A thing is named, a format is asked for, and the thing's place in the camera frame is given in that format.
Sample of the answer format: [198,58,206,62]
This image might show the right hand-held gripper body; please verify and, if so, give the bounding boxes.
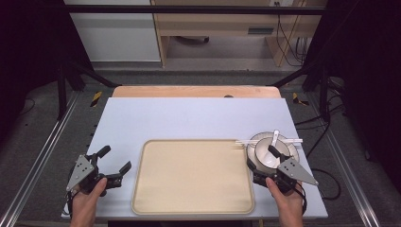
[252,156,320,195]

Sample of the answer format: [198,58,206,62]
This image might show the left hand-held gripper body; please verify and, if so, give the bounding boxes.
[65,153,124,197]

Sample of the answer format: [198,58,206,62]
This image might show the white bowl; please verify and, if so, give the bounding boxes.
[253,136,291,170]

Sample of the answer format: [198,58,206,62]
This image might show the person's right hand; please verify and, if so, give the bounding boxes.
[265,176,305,219]

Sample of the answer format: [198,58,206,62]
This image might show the person's left hand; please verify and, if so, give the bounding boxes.
[71,177,109,222]

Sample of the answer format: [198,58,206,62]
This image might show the white spoon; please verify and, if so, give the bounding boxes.
[266,129,281,161]

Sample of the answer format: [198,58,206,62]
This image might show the white chopsticks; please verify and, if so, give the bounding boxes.
[235,137,304,147]

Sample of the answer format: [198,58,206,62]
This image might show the yellow black tape strip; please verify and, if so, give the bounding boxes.
[291,92,310,107]
[90,90,104,109]

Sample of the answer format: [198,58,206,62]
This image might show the beige tray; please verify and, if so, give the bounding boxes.
[131,138,256,217]

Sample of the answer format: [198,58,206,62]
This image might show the black metal stand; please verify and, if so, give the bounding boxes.
[56,59,121,121]
[270,61,332,122]

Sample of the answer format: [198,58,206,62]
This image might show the wooden table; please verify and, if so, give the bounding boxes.
[112,84,282,99]

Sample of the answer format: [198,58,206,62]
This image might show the white cabinet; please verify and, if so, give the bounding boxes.
[63,0,162,63]

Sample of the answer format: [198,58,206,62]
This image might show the black curtain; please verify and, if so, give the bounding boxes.
[304,0,401,185]
[0,0,96,140]

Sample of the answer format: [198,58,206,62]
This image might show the light wooden desk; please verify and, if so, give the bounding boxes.
[150,0,327,68]

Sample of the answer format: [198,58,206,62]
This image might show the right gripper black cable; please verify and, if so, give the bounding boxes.
[295,182,309,217]

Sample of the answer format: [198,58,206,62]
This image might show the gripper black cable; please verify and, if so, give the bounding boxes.
[64,188,77,219]
[295,182,309,217]

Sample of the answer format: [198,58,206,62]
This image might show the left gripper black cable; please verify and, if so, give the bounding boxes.
[64,188,77,219]

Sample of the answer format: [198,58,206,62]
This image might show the black floor cable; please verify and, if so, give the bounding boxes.
[294,94,344,201]

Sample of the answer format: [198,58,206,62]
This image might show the aluminium rail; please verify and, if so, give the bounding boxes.
[0,90,81,227]
[306,93,382,227]

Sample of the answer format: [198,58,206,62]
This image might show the black hanging cables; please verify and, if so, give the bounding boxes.
[273,1,310,68]

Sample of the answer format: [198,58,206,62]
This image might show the black frame bar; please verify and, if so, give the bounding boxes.
[65,4,326,16]

